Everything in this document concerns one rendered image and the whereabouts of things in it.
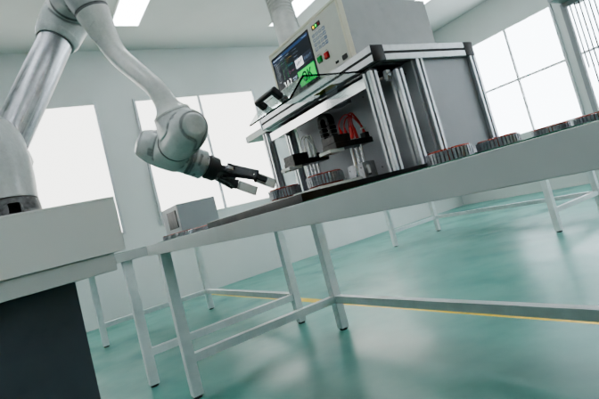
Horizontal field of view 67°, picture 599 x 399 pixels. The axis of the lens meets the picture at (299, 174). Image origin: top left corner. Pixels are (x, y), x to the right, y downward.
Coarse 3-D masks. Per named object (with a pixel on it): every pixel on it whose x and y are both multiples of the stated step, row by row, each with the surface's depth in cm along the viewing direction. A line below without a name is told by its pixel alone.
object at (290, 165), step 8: (304, 152) 156; (288, 160) 157; (296, 160) 154; (304, 160) 155; (312, 160) 157; (320, 160) 160; (288, 168) 153; (296, 168) 155; (312, 168) 163; (320, 168) 159
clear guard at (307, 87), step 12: (348, 72) 124; (360, 72) 127; (300, 84) 122; (312, 84) 125; (324, 84) 129; (336, 84) 132; (348, 84) 136; (288, 96) 114; (300, 96) 136; (312, 96) 140; (324, 96) 144; (276, 108) 119; (252, 120) 133
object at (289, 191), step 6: (288, 186) 148; (294, 186) 149; (270, 192) 150; (276, 192) 148; (282, 192) 148; (288, 192) 148; (294, 192) 148; (270, 198) 151; (276, 198) 149; (282, 198) 148
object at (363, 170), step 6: (366, 162) 137; (372, 162) 138; (348, 168) 142; (354, 168) 140; (360, 168) 137; (366, 168) 137; (372, 168) 138; (354, 174) 140; (360, 174) 138; (366, 174) 136; (372, 174) 138
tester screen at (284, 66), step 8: (304, 40) 151; (288, 48) 159; (296, 48) 155; (304, 48) 152; (280, 56) 164; (288, 56) 160; (296, 56) 156; (312, 56) 149; (280, 64) 165; (288, 64) 161; (304, 64) 153; (280, 72) 166; (288, 72) 162; (296, 72) 158; (280, 80) 167; (280, 88) 168
